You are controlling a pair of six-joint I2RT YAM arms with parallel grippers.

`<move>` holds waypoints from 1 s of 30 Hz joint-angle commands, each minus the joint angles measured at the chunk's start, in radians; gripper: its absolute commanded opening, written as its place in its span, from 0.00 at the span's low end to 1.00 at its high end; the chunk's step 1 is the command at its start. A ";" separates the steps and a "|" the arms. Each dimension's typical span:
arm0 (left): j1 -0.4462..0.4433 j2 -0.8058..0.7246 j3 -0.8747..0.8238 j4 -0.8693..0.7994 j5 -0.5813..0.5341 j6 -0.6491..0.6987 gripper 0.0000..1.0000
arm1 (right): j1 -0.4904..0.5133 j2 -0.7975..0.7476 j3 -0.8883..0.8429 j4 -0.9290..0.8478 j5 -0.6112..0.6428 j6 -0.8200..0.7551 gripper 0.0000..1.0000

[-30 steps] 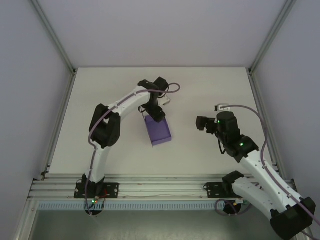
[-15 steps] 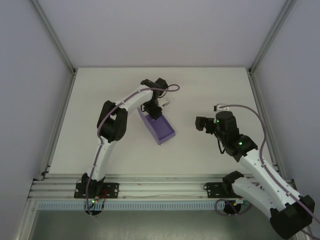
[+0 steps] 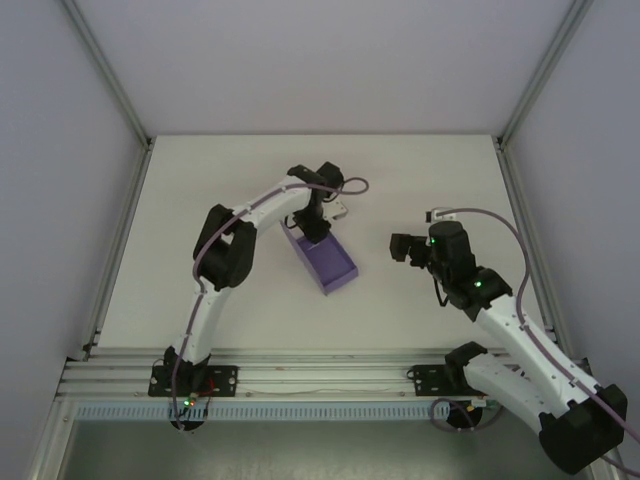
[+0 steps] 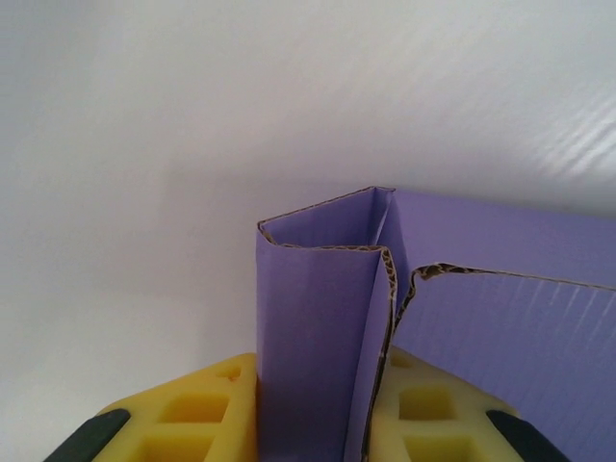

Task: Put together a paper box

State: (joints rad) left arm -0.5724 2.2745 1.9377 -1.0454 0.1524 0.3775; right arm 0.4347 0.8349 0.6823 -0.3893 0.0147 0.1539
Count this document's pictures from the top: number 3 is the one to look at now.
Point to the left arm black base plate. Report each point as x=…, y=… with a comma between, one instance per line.
x=225, y=380

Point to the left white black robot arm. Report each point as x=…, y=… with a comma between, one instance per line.
x=205, y=320

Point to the grey sheet metal panel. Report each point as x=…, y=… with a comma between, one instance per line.
x=325, y=450

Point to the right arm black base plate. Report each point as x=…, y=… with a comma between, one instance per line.
x=425, y=380

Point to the aluminium frame post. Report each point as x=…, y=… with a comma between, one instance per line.
x=545, y=70
x=107, y=75

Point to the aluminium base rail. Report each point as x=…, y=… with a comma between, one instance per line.
x=325, y=380

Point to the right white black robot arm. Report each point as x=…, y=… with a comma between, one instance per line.
x=520, y=350

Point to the aluminium table side rail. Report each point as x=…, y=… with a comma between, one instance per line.
x=520, y=190
x=132, y=200

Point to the purple cardboard box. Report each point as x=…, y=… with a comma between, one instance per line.
x=330, y=265

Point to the aluminium lower frame bar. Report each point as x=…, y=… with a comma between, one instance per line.
x=47, y=440
x=617, y=467

